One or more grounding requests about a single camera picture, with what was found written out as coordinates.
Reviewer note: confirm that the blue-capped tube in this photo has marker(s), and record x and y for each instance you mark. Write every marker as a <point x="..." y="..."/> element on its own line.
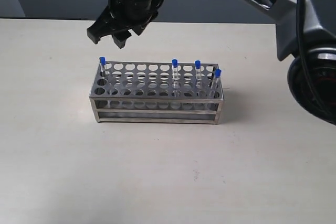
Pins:
<point x="104" y="73"/>
<point x="214" y="83"/>
<point x="198" y="74"/>
<point x="175" y="73"/>

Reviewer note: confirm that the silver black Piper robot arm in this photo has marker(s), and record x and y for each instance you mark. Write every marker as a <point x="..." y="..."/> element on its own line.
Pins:
<point x="305" y="29"/>

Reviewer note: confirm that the stainless steel test tube rack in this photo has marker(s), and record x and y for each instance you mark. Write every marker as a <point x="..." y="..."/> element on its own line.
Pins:
<point x="143" y="92"/>

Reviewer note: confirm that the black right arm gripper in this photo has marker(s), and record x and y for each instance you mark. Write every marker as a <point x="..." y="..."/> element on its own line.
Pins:
<point x="121" y="16"/>

